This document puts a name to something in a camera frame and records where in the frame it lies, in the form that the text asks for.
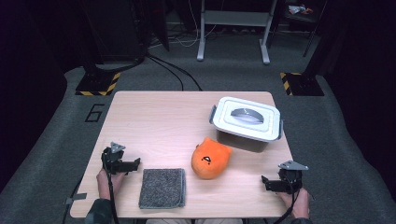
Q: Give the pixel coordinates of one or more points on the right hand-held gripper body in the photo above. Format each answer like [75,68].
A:
[292,180]

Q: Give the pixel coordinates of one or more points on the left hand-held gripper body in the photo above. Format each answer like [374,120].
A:
[112,158]

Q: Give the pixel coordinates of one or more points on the grey cloth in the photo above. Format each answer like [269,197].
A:
[162,188]

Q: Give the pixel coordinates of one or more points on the brown transparent storage box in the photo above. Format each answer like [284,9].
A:
[239,143]

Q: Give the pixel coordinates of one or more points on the orange plush toy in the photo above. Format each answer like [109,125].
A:
[211,161]

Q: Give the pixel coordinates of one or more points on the white box lid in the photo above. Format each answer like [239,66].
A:
[224,119]

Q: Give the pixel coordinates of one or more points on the person's right hand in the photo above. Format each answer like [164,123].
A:
[300,203]

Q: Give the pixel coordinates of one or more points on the person's left hand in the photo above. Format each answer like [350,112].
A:
[104,185]

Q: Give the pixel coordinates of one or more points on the grey tape strip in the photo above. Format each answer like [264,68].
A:
[76,198]

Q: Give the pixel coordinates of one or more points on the black base with yellow stripes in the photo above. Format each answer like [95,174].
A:
[303,84]
[95,84]

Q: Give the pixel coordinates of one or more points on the black cabinet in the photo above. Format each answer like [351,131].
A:
[115,31]

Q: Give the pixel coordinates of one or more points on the white metal stand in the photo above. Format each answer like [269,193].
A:
[236,18]

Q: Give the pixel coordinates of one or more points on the orange and white clutter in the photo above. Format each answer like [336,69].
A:
[299,9]

